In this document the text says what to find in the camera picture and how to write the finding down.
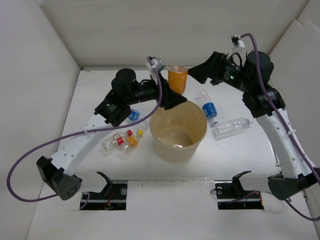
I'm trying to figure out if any orange juice bottle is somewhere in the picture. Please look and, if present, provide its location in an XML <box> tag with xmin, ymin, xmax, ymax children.
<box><xmin>168</xmin><ymin>66</ymin><xmax>188</xmax><ymax>95</ymax></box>

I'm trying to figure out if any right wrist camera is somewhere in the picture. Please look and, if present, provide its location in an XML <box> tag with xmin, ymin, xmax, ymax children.
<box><xmin>229</xmin><ymin>34</ymin><xmax>246</xmax><ymax>51</ymax></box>

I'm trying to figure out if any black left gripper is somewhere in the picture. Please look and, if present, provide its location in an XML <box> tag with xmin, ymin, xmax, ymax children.
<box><xmin>125</xmin><ymin>71</ymin><xmax>186</xmax><ymax>109</ymax></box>

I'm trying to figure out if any red cap cola bottle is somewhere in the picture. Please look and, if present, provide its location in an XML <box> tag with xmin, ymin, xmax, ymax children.
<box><xmin>102</xmin><ymin>130</ymin><xmax>133</xmax><ymax>152</ymax></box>

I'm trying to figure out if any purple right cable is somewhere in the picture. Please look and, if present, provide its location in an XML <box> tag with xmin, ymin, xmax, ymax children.
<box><xmin>241</xmin><ymin>33</ymin><xmax>320</xmax><ymax>221</ymax></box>

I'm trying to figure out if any clear unlabeled plastic bottle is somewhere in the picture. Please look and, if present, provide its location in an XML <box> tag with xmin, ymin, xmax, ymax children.
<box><xmin>212</xmin><ymin>118</ymin><xmax>253</xmax><ymax>140</ymax></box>

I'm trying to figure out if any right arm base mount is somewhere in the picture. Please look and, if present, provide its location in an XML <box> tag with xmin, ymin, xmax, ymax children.
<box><xmin>210</xmin><ymin>170</ymin><xmax>264</xmax><ymax>210</ymax></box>

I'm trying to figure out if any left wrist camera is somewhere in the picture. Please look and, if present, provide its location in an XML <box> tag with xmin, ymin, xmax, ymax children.
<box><xmin>145</xmin><ymin>56</ymin><xmax>165</xmax><ymax>74</ymax></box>

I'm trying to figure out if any blue label clear bottle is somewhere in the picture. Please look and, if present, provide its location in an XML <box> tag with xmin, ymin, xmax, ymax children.
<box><xmin>195</xmin><ymin>89</ymin><xmax>218</xmax><ymax>128</ymax></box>

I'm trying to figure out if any purple cable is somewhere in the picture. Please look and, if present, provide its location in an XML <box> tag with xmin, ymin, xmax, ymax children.
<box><xmin>241</xmin><ymin>33</ymin><xmax>320</xmax><ymax>221</ymax></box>
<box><xmin>6</xmin><ymin>56</ymin><xmax>163</xmax><ymax>202</ymax></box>

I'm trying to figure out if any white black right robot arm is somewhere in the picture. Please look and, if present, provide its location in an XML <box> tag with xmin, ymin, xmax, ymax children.
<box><xmin>188</xmin><ymin>51</ymin><xmax>320</xmax><ymax>200</ymax></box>

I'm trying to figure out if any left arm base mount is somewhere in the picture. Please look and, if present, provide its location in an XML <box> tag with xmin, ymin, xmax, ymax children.
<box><xmin>79</xmin><ymin>171</ymin><xmax>128</xmax><ymax>211</ymax></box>

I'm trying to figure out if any yellow cap orange bottle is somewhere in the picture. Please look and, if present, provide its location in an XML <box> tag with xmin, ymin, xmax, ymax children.
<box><xmin>118</xmin><ymin>129</ymin><xmax>144</xmax><ymax>154</ymax></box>

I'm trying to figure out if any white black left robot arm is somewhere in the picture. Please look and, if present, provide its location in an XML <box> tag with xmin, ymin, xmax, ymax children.
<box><xmin>36</xmin><ymin>68</ymin><xmax>187</xmax><ymax>201</ymax></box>

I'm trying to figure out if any beige round bin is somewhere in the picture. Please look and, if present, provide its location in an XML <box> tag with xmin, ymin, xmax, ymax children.
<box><xmin>149</xmin><ymin>100</ymin><xmax>208</xmax><ymax>163</ymax></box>

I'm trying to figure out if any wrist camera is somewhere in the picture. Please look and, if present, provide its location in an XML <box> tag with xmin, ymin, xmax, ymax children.
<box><xmin>229</xmin><ymin>34</ymin><xmax>246</xmax><ymax>51</ymax></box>
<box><xmin>145</xmin><ymin>56</ymin><xmax>165</xmax><ymax>74</ymax></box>

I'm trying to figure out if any small blue label bottle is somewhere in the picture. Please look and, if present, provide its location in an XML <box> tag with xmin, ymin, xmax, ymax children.
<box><xmin>127</xmin><ymin>108</ymin><xmax>149</xmax><ymax>130</ymax></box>

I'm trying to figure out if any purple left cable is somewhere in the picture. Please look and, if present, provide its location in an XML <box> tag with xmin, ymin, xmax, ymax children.
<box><xmin>6</xmin><ymin>56</ymin><xmax>163</xmax><ymax>202</ymax></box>

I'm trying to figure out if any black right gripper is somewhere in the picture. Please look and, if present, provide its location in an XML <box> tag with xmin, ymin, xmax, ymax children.
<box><xmin>186</xmin><ymin>51</ymin><xmax>254</xmax><ymax>93</ymax></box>

